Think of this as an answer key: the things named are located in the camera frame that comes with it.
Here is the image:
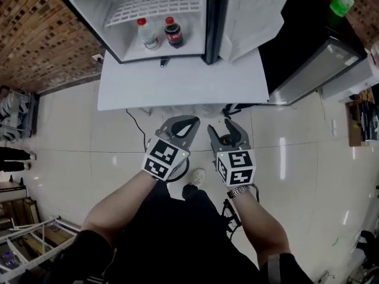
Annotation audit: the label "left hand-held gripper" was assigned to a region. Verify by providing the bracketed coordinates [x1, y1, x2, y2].
[142, 114, 201, 180]

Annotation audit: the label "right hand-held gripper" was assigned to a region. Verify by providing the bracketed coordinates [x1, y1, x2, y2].
[207, 118, 256, 187]

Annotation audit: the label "dark cola bottle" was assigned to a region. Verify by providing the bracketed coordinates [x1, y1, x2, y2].
[164, 17, 184, 47]

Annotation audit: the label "clear bottle red cap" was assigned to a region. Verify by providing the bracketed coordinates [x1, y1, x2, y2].
[136, 17, 159, 50]

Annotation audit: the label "person's left forearm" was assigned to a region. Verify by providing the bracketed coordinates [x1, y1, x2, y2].
[81, 170, 158, 245]

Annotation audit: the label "person's right forearm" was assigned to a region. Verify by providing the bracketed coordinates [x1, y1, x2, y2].
[227, 188, 293, 263]

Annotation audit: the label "crumpled clear plastic bag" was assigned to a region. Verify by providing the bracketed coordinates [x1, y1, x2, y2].
[139, 104, 226, 120]

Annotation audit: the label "person's white right shoe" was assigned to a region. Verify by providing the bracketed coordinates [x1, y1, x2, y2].
[188, 167, 205, 189]

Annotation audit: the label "silver wristwatch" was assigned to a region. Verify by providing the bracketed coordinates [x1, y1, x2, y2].
[227, 185, 252, 199]

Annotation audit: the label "person's body in black clothing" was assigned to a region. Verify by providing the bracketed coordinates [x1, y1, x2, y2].
[35, 185, 314, 284]

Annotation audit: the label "black glass-door cooler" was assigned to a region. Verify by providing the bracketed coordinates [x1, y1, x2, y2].
[257, 0, 370, 105]

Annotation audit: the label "open cardboard box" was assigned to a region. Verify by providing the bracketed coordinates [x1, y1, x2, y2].
[345, 89, 379, 147]

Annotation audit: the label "white cabinet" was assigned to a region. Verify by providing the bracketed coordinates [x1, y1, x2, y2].
[321, 57, 377, 100]

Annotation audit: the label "black mini fridge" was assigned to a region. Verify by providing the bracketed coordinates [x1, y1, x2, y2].
[61, 0, 221, 65]

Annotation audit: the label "grey rack with white parts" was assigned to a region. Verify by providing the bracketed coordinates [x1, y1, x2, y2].
[0, 86, 38, 138]

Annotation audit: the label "clear plastic container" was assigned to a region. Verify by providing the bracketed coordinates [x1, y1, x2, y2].
[367, 44, 379, 70]

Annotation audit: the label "green plastic bottle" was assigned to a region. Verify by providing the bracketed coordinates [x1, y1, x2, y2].
[330, 0, 355, 18]

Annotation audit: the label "white metal frames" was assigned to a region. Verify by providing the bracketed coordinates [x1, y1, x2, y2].
[0, 216, 78, 277]

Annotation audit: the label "black strapped bag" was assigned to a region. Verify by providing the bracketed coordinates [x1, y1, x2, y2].
[221, 104, 252, 118]

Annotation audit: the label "black power cable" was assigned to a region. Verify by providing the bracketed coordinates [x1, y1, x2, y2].
[126, 108, 147, 153]

